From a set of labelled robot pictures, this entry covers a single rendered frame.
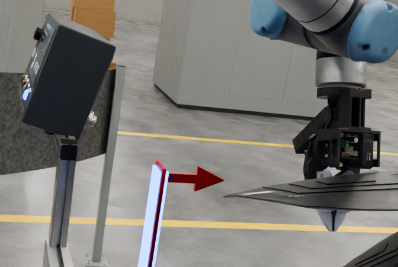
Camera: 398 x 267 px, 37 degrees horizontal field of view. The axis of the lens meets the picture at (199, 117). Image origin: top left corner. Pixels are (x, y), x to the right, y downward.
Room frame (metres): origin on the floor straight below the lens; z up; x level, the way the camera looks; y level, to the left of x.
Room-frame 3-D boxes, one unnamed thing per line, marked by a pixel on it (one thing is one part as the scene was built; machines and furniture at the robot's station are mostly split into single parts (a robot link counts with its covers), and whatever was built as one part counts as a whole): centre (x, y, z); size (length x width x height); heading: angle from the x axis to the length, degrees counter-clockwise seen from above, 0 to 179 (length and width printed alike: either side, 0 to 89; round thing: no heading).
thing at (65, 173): (1.00, 0.22, 0.96); 0.03 x 0.03 x 0.20; 20
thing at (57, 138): (1.10, 0.25, 1.04); 0.24 x 0.03 x 0.03; 20
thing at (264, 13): (0.84, -0.12, 1.33); 0.11 x 0.11 x 0.08; 31
